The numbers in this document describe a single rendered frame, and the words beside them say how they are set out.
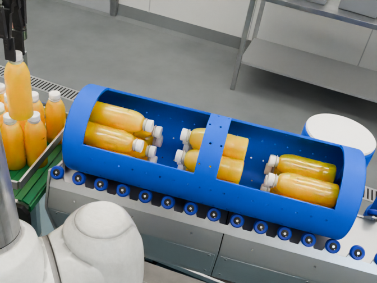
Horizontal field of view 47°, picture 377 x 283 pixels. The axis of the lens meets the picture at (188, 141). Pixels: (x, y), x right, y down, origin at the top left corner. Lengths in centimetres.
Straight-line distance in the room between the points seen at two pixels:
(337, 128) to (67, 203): 108
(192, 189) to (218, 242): 23
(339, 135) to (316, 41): 296
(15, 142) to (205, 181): 64
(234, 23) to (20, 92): 367
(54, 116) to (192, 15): 346
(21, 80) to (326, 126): 116
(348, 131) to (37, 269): 136
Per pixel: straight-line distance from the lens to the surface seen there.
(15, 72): 132
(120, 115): 136
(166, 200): 140
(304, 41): 473
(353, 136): 184
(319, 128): 181
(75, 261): 86
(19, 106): 137
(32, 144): 154
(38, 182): 155
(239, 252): 145
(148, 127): 136
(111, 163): 132
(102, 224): 85
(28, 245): 83
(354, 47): 471
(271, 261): 147
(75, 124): 133
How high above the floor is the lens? 194
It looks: 36 degrees down
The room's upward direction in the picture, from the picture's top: 10 degrees clockwise
